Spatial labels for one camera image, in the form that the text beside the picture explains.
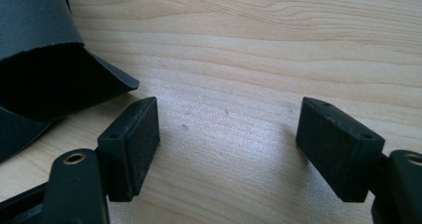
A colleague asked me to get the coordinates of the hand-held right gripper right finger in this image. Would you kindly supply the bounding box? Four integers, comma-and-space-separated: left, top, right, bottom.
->
295, 96, 386, 203

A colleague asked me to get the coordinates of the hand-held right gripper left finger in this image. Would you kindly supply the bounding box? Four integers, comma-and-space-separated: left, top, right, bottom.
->
96, 96, 161, 203

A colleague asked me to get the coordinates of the black curled sheet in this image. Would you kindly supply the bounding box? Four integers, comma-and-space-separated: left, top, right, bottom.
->
0, 0, 140, 164

